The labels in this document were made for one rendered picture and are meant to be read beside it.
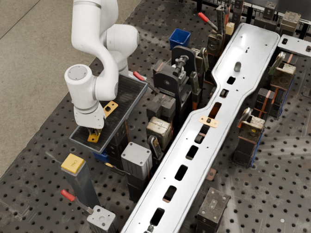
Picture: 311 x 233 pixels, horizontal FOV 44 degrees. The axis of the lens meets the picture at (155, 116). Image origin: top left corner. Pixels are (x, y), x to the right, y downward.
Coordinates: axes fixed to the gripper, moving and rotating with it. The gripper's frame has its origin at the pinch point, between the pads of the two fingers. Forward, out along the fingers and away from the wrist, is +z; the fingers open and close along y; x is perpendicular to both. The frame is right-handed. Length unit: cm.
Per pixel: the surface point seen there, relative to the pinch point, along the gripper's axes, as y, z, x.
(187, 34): 20, 42, 101
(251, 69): 57, 19, 58
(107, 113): 1.8, 2.2, 9.6
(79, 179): -1.8, 8.4, -17.2
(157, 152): 22.7, 16.1, 3.5
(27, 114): -97, 119, 74
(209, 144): 43.0, 18.6, 13.2
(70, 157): -5.8, 2.5, -11.9
